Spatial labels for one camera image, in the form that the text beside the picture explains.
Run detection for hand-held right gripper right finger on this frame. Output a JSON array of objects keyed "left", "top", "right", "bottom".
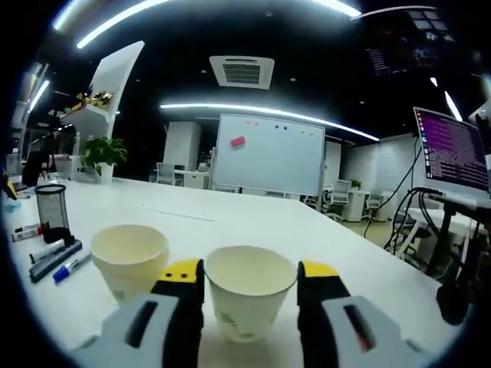
[{"left": 297, "top": 260, "right": 425, "bottom": 368}]

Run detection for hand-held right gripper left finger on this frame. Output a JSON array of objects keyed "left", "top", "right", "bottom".
[{"left": 72, "top": 258, "right": 206, "bottom": 368}]

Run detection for black mesh pen holder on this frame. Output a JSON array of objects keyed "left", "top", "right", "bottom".
[{"left": 34, "top": 183, "right": 77, "bottom": 245}]

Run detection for red cap whiteboard marker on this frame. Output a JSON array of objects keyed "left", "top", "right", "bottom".
[{"left": 11, "top": 228, "right": 44, "bottom": 243}]

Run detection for white paper cup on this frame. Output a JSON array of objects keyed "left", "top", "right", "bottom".
[
  {"left": 91, "top": 245, "right": 170, "bottom": 307},
  {"left": 205, "top": 245, "right": 298, "bottom": 343},
  {"left": 90, "top": 225, "right": 170, "bottom": 269}
]

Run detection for black laser pointer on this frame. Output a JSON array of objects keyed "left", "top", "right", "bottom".
[{"left": 28, "top": 239, "right": 84, "bottom": 284}]

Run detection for blue cap whiteboard marker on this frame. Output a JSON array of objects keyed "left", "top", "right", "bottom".
[{"left": 52, "top": 251, "right": 92, "bottom": 284}]

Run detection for large standing whiteboard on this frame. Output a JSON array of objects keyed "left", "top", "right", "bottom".
[{"left": 213, "top": 113, "right": 326, "bottom": 196}]

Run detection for black office chair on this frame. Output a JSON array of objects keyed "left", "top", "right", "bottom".
[{"left": 21, "top": 151, "right": 49, "bottom": 187}]

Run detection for green potted plant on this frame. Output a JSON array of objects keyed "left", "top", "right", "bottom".
[{"left": 78, "top": 136, "right": 128, "bottom": 184}]

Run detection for gold decorations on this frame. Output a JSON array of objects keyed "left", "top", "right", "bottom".
[{"left": 74, "top": 90, "right": 115, "bottom": 112}]

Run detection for black monitor stand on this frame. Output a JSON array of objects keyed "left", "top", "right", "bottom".
[{"left": 437, "top": 187, "right": 491, "bottom": 327}]

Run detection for white curved display shelf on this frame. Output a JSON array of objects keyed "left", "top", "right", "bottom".
[{"left": 61, "top": 40, "right": 146, "bottom": 181}]

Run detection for ceiling light strip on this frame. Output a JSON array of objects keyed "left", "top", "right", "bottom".
[
  {"left": 159, "top": 102, "right": 381, "bottom": 142},
  {"left": 76, "top": 0, "right": 361, "bottom": 50},
  {"left": 52, "top": 0, "right": 116, "bottom": 31}
]

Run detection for white cabinet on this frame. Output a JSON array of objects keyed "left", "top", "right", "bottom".
[{"left": 163, "top": 121, "right": 203, "bottom": 173}]

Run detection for purple screen monitor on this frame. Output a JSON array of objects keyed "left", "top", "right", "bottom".
[{"left": 413, "top": 106, "right": 491, "bottom": 199}]

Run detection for ceiling air conditioner vent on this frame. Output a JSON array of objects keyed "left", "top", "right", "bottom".
[{"left": 209, "top": 55, "right": 276, "bottom": 90}]

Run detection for hanging dark display screen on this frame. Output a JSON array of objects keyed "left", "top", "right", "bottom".
[{"left": 364, "top": 7, "right": 461, "bottom": 77}]

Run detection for black cable bundle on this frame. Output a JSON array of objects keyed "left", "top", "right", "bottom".
[{"left": 383, "top": 187, "right": 442, "bottom": 269}]

